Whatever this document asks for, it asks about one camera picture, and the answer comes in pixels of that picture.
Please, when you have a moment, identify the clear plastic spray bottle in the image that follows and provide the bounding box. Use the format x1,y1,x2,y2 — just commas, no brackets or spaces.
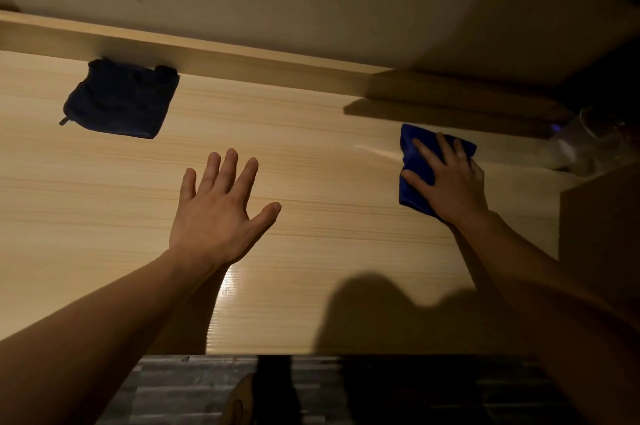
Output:
537,106,640,178

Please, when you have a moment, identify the person's left hand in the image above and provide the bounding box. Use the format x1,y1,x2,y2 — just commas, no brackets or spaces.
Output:
169,148,282,268

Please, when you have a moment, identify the blue cleaning cloth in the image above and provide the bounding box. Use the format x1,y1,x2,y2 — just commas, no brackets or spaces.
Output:
398,123,478,219

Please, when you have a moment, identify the brown cardboard box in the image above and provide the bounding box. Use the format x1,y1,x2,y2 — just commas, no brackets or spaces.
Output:
557,160,640,315

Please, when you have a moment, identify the person's right hand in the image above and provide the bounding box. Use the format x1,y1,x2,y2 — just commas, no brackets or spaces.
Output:
400,132,489,227

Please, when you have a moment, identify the dark navy folded cloth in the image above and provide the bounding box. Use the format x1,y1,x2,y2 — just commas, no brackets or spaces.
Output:
59,57,181,140

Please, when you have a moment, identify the person's right forearm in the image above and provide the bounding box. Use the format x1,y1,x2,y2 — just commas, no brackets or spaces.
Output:
452,210,640,425

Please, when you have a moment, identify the person's left forearm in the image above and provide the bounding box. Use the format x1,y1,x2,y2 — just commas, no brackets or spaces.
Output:
0,249,232,425

